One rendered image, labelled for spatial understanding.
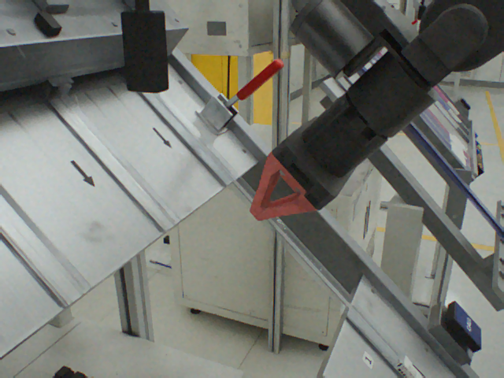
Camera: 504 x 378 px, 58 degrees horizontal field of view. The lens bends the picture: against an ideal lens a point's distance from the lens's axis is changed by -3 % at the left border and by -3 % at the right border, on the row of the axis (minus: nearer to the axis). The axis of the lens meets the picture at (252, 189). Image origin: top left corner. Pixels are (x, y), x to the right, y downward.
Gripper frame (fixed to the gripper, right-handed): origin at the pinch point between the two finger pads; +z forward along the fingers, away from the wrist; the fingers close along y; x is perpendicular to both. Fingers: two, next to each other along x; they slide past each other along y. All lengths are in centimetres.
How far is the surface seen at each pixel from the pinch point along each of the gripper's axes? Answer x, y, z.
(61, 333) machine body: -6, -5, 51
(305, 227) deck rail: 5.4, -7.9, 2.4
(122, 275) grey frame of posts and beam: -6.5, -10.5, 35.4
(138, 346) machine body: 4.0, -7.6, 41.0
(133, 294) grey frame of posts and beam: -3.0, -9.9, 35.8
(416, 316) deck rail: 21.8, -8.2, -0.5
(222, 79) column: -82, -273, 123
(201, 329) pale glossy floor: 22, -82, 109
